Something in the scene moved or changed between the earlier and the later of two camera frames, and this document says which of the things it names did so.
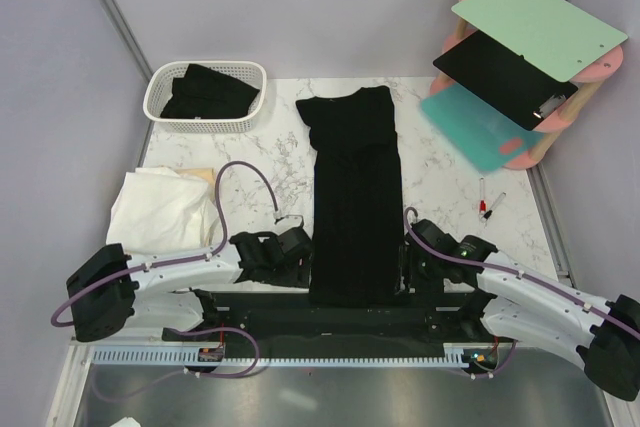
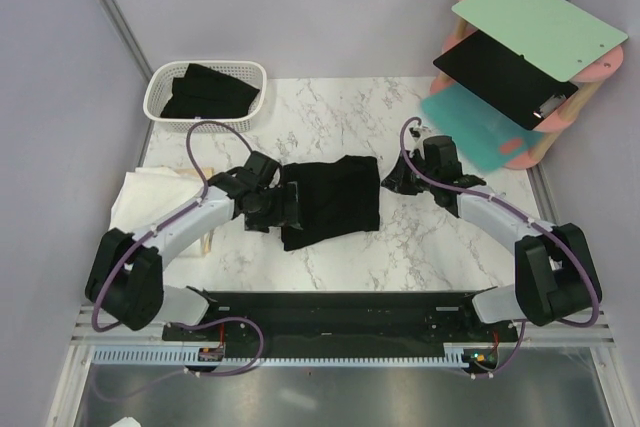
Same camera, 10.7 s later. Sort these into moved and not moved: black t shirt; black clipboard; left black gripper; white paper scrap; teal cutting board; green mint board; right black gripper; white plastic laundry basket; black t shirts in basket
Moved: black t shirt; left black gripper; right black gripper
Not moved: white paper scrap; black t shirts in basket; green mint board; black clipboard; teal cutting board; white plastic laundry basket
